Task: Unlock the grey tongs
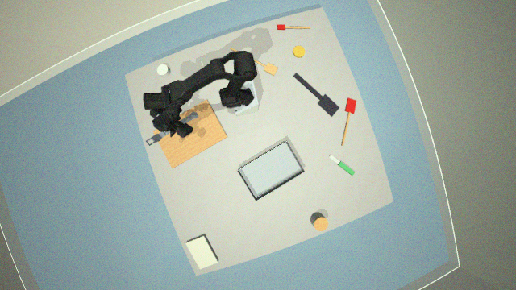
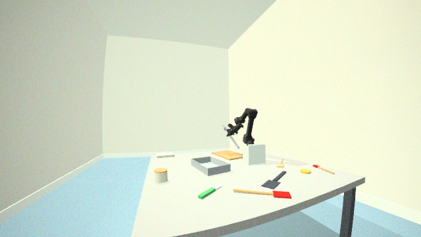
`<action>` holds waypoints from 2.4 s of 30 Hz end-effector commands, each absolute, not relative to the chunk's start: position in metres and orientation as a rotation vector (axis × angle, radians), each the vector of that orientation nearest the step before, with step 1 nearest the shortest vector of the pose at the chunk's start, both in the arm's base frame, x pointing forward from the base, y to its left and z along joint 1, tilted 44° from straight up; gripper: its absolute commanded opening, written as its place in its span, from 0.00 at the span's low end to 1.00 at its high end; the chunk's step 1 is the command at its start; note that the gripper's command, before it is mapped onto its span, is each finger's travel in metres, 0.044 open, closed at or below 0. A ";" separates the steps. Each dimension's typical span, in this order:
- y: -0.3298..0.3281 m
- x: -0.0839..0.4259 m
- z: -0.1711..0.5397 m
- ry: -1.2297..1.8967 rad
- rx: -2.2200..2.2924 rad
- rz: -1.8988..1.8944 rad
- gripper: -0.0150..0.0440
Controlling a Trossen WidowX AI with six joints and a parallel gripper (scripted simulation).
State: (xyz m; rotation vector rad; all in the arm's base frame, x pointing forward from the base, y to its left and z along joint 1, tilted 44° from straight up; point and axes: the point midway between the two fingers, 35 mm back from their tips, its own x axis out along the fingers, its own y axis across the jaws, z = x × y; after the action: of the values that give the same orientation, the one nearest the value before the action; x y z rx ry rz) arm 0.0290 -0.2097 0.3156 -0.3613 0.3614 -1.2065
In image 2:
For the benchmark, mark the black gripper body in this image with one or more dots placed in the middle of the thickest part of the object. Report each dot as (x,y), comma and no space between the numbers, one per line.
(234,130)

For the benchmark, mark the orange flat board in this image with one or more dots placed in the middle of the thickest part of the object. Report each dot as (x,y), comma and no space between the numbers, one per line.
(229,155)

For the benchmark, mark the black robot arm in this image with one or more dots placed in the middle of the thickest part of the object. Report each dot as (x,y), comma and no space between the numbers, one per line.
(251,114)

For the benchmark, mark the red spatula with wooden handle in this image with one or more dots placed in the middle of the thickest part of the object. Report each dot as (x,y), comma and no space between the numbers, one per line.
(276,194)

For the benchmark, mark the yellow round disc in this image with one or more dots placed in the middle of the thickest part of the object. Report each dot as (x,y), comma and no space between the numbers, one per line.
(305,171)

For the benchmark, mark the white cylindrical jar with orange lid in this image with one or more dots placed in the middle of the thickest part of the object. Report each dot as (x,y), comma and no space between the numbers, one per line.
(160,175)

